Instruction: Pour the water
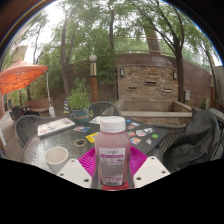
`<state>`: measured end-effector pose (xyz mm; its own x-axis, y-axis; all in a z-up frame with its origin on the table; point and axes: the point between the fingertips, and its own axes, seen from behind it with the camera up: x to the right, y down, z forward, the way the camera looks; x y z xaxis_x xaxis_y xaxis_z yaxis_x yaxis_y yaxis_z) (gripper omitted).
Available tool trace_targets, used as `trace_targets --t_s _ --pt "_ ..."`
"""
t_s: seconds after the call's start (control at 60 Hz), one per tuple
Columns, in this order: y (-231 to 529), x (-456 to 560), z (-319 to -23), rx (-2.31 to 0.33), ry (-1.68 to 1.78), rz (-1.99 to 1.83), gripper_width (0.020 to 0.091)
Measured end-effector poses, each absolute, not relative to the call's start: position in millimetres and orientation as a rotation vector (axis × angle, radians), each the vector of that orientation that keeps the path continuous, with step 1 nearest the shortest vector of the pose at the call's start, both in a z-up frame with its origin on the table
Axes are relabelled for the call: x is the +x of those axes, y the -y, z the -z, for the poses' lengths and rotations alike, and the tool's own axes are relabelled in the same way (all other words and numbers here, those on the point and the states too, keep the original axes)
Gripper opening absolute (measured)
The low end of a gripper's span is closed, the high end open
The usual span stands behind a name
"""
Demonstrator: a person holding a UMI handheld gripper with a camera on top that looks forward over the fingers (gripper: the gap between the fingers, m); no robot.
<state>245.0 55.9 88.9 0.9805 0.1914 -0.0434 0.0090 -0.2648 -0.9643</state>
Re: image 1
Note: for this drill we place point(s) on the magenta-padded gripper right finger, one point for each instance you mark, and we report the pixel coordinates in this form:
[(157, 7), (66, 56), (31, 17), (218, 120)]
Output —
[(151, 171)]

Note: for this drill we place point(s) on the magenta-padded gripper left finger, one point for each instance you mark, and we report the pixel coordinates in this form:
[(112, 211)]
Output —
[(75, 173)]

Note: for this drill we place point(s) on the pink drink bottle white cap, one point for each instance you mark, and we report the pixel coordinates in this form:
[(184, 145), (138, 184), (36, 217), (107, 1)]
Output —
[(112, 156)]

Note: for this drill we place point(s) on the white mug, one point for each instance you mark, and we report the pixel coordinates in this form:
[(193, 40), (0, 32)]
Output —
[(56, 160)]

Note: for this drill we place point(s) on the black laptop with stickers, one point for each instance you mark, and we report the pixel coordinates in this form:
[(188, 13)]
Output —
[(145, 136)]

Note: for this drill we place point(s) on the yellow card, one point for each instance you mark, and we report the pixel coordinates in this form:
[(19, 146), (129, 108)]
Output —
[(92, 137)]

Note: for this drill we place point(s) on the small dark sticker card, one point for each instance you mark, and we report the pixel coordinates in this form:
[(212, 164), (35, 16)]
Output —
[(81, 129)]

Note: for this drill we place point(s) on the silver laptop with stickers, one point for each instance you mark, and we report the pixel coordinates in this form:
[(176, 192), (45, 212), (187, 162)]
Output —
[(56, 126)]

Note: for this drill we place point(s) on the white sticker sheet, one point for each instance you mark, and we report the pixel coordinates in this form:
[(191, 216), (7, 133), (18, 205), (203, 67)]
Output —
[(95, 120)]

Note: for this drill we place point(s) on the blue yellow striped bollard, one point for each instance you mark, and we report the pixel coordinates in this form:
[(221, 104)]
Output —
[(66, 106)]

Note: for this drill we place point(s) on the potted green plant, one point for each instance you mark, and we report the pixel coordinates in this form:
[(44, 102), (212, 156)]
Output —
[(79, 98)]

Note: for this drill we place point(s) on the wooden bench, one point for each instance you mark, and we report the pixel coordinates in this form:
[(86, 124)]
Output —
[(40, 104)]

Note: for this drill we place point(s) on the green leafy tree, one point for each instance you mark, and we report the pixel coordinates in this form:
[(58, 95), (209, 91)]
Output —
[(64, 66), (213, 70), (180, 83)]

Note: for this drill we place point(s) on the orange patio umbrella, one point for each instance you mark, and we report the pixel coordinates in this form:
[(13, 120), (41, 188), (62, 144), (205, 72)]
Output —
[(20, 75)]

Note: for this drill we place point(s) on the grey wall box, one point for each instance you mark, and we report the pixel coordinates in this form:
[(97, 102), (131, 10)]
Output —
[(187, 95)]

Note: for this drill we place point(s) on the wooden lamp post globe light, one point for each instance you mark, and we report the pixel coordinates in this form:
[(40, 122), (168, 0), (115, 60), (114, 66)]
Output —
[(94, 86), (212, 93)]

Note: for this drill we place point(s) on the black wall lamp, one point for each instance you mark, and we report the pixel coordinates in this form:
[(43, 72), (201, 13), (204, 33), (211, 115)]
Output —
[(175, 75), (122, 72)]

